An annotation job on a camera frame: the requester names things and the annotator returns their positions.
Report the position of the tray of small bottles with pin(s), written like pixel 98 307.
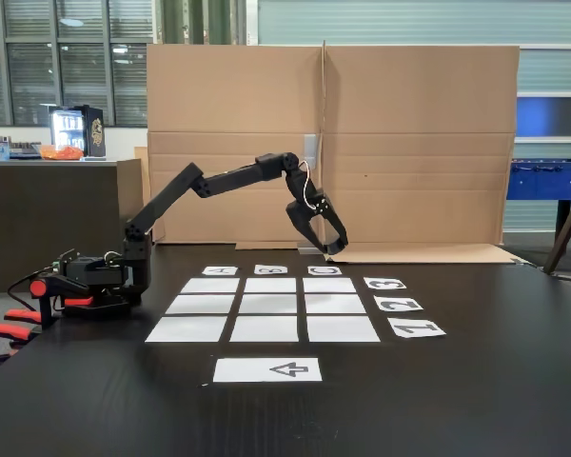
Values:
pixel 25 150

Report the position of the paper sheet number 1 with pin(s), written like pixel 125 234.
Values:
pixel 416 329

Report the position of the orange snack bag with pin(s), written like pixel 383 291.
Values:
pixel 64 152

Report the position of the small brown cardboard sheet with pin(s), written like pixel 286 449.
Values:
pixel 128 181

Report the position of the paper sheet letter B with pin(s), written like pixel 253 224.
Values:
pixel 271 270

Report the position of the blue foosball table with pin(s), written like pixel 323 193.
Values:
pixel 547 183

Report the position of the white arrow paper sheet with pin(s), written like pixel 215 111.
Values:
pixel 266 370

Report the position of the paper sheet number 2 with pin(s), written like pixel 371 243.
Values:
pixel 399 304

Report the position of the black red bar clamp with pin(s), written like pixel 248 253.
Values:
pixel 39 287

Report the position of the white blue box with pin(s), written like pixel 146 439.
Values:
pixel 0 150

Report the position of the black mini fridge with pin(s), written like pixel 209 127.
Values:
pixel 92 131

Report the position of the white paper grid square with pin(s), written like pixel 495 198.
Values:
pixel 264 329
pixel 335 304
pixel 270 285
pixel 210 285
pixel 185 329
pixel 329 285
pixel 268 304
pixel 200 304
pixel 343 329

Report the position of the large brown cardboard sheet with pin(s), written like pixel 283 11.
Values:
pixel 233 105
pixel 419 143

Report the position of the wooden easel leg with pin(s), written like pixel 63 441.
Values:
pixel 568 224

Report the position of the paper sheet letter C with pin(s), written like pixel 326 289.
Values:
pixel 324 271

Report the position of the paper sheet letter A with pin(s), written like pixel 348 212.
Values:
pixel 220 271

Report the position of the grey tape strip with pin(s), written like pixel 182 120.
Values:
pixel 307 249
pixel 310 147

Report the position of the paper sheet number 3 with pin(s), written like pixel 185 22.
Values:
pixel 384 284

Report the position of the dark counter cabinet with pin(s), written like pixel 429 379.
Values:
pixel 28 214

